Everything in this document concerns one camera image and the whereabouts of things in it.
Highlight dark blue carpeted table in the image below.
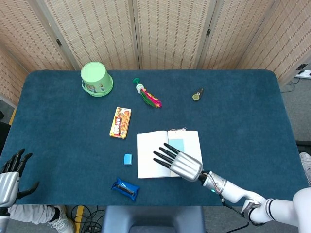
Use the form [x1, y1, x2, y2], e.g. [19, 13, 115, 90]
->
[0, 69, 311, 207]

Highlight yellow curry box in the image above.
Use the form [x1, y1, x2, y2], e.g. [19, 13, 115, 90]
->
[109, 107, 132, 139]

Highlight grey white sneaker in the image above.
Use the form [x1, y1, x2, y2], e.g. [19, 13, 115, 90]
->
[299, 152, 311, 187]

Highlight white power strip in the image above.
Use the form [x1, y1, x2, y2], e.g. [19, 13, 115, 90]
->
[294, 69, 311, 79]

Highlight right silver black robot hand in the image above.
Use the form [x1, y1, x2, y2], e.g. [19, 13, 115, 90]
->
[153, 143, 204, 182]

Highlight white notebook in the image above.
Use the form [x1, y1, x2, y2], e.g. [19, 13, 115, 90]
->
[137, 130, 204, 179]

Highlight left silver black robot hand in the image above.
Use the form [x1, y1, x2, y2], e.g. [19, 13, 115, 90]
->
[0, 148, 40, 208]

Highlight light grey trouser leg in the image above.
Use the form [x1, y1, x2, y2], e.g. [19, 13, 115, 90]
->
[7, 204, 56, 225]

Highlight white sneaker with black sock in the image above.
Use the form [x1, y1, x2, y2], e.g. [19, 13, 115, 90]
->
[48, 205, 75, 233]

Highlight black floor cables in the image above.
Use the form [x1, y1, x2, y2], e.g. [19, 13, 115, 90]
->
[70, 205, 105, 233]

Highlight woven bamboo folding screen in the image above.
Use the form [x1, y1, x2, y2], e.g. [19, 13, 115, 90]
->
[0, 0, 311, 107]

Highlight green colourful feather shuttlecock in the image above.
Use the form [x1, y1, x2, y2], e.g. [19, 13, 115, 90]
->
[133, 77, 163, 108]

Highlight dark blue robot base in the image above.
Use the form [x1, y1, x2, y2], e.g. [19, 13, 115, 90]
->
[101, 205, 206, 233]

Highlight blue cookie packet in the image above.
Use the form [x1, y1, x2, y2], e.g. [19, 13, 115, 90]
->
[111, 177, 141, 201]

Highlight small round keychain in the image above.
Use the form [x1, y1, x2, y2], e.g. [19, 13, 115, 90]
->
[191, 88, 205, 101]

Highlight light blue tasselled bookmark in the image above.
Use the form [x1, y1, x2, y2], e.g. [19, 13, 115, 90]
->
[168, 126, 188, 151]

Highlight light green plastic bucket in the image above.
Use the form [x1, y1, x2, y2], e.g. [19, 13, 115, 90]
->
[80, 62, 114, 98]

